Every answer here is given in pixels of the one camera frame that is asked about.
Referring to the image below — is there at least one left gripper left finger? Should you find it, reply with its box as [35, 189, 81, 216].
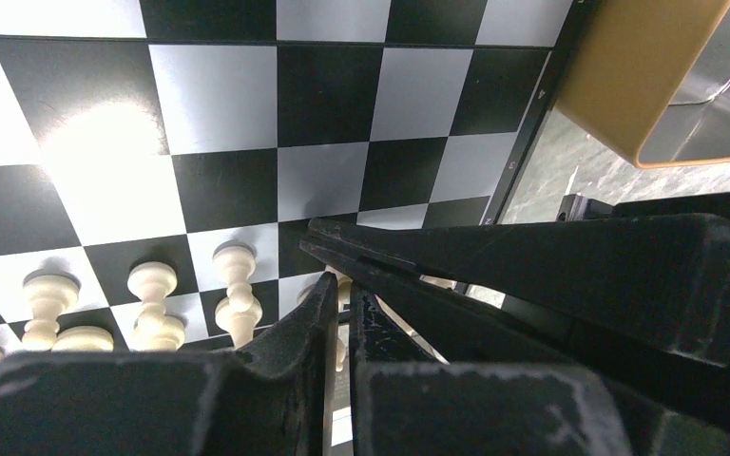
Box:
[0, 273, 338, 455]

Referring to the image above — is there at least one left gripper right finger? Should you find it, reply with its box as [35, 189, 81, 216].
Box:
[350, 286, 632, 455]

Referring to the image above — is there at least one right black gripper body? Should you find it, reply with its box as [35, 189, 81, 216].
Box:
[556, 192, 730, 221]

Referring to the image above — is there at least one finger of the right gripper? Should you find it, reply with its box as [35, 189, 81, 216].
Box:
[300, 214, 730, 432]

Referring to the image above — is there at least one black white chess board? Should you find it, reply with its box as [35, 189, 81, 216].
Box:
[0, 1, 590, 352]

